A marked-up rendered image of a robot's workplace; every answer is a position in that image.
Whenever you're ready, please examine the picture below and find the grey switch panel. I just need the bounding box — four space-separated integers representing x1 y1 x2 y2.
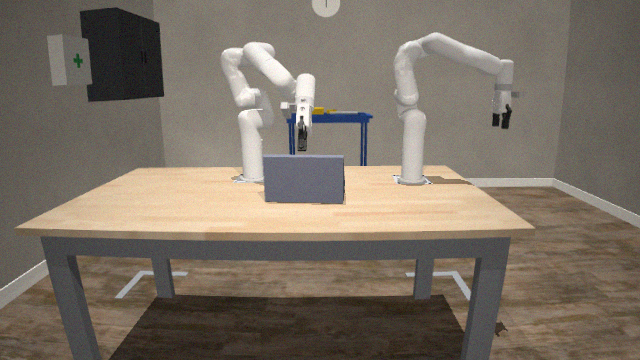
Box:
263 155 345 204

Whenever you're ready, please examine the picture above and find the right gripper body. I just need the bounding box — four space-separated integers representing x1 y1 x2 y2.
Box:
295 103 314 136

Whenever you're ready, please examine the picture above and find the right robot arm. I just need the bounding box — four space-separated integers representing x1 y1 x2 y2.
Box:
221 42 316 181

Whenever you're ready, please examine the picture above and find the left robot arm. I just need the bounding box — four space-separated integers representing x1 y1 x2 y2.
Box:
393 33 525 183

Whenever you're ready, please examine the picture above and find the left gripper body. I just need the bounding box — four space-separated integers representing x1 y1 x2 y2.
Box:
492 90 511 114

